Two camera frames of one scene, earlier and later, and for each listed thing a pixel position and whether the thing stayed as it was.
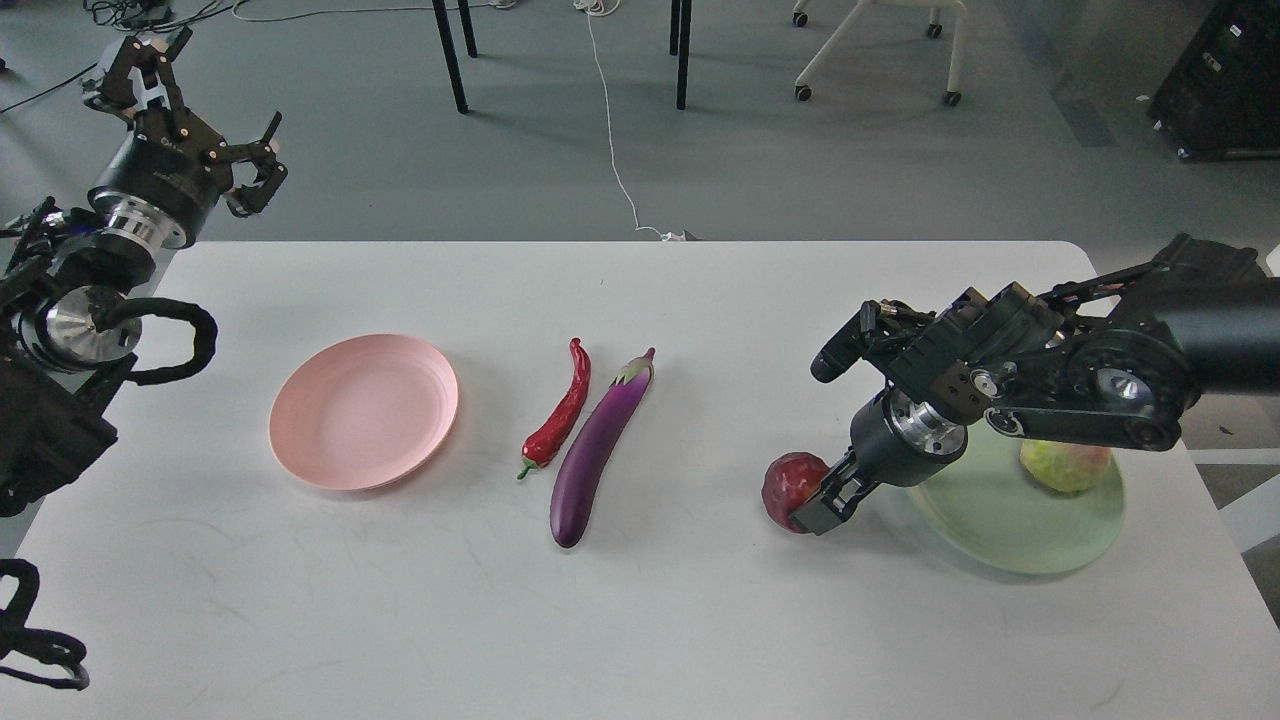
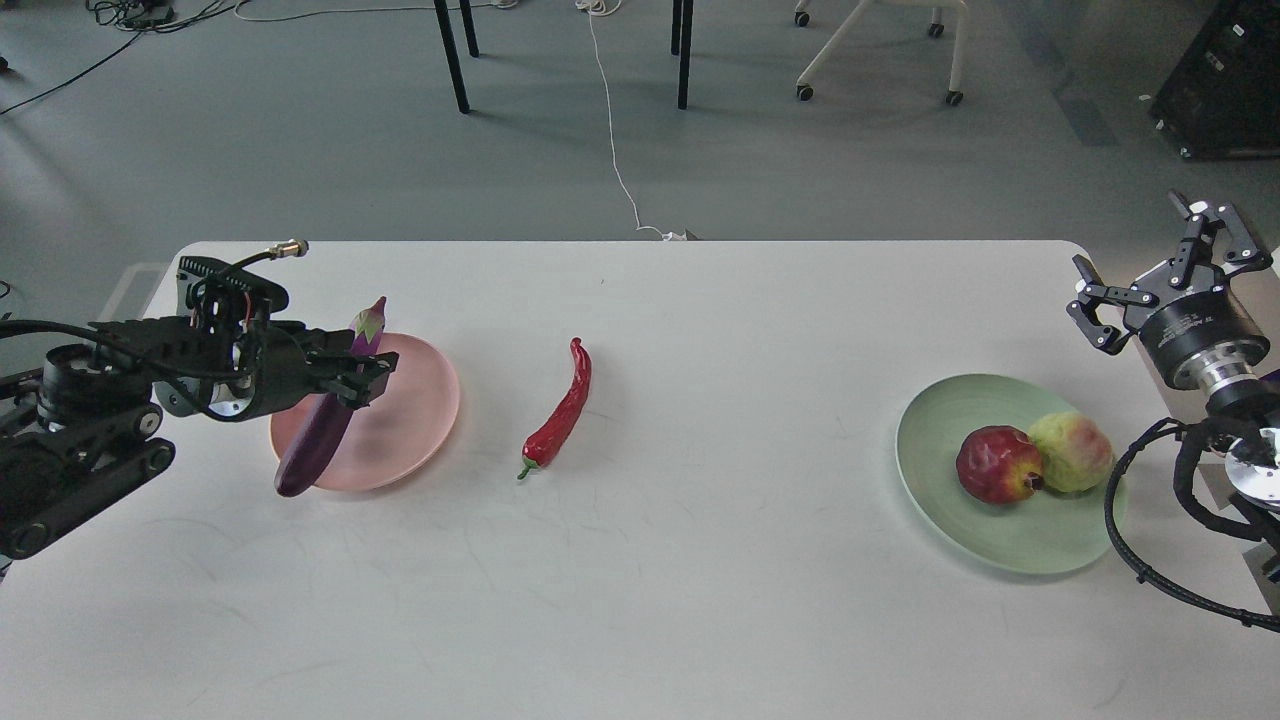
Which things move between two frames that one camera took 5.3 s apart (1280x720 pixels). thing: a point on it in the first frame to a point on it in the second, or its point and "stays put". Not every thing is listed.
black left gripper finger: x=250 y=199 to x=356 y=381
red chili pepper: x=539 y=449 stays put
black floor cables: x=139 y=16 stays put
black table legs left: x=445 y=31 stays put
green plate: x=984 y=503 stays put
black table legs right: x=684 y=45 stays put
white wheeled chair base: x=953 y=98 stays put
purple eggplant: x=594 y=446 to x=331 y=414
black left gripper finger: x=140 y=74 to x=337 y=346
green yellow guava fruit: x=1062 y=466 stays put
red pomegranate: x=789 y=481 to x=999 y=464
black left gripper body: x=163 y=183 to x=270 y=367
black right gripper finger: x=843 y=486 to x=1092 y=292
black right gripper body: x=901 y=442 to x=1198 y=336
